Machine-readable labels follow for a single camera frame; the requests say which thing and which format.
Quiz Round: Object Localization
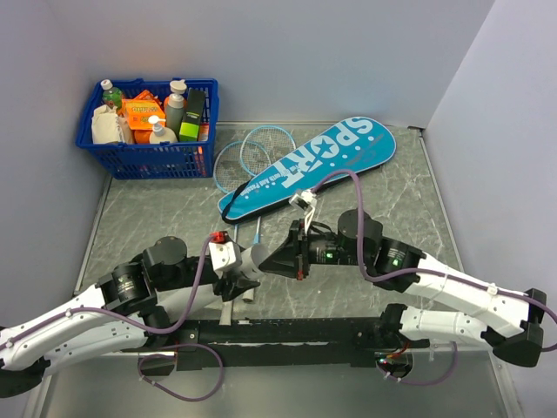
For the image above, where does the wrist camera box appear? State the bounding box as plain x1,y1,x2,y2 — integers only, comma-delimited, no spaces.
209,231,242,277
289,189,317,234

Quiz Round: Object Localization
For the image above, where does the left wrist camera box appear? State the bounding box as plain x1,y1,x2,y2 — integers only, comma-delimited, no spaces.
209,231,242,277

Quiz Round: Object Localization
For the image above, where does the green bottle white cap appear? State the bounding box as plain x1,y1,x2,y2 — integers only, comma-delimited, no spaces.
100,79,124,110

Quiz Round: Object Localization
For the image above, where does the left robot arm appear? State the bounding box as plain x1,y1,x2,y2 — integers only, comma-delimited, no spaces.
1,232,269,398

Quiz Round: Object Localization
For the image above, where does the grey bottle white pump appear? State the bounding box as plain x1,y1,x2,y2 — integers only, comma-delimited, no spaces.
164,79,187,138

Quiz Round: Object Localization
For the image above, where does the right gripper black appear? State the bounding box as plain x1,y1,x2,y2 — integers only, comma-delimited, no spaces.
256,219,364,281

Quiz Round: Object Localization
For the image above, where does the blue racket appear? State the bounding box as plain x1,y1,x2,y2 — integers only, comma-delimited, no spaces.
213,141,261,326
239,125,298,304

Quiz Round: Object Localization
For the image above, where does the blue SPORT racket cover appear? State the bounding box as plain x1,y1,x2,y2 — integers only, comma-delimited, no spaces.
217,117,396,225

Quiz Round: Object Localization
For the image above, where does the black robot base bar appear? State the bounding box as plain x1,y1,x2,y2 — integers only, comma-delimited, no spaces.
119,317,432,372

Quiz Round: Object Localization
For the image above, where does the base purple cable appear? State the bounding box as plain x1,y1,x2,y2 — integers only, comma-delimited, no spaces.
376,341,460,388
137,341,224,400

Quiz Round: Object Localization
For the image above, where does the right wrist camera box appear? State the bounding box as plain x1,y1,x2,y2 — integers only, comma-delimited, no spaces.
289,189,317,234

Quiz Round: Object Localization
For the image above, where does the small white pump bottle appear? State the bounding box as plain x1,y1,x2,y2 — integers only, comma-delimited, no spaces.
148,115,178,145

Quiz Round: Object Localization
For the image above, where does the orange snack box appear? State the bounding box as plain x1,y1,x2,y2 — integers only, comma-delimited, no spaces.
122,99,165,131

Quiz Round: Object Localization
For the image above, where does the beige cloth bag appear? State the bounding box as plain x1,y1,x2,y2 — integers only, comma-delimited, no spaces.
91,104,133,145

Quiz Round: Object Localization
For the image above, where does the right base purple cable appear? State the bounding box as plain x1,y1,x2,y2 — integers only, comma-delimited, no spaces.
376,341,460,388

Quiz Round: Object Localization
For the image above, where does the black and green box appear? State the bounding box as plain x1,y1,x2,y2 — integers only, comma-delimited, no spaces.
178,89,206,142

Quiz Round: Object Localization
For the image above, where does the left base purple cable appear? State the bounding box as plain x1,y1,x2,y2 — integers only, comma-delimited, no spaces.
137,341,224,400

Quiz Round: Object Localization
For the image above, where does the orange round item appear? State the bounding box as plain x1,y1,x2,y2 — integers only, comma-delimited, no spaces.
133,130,151,145

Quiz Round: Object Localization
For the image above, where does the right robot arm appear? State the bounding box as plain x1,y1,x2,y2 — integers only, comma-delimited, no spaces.
260,209,547,367

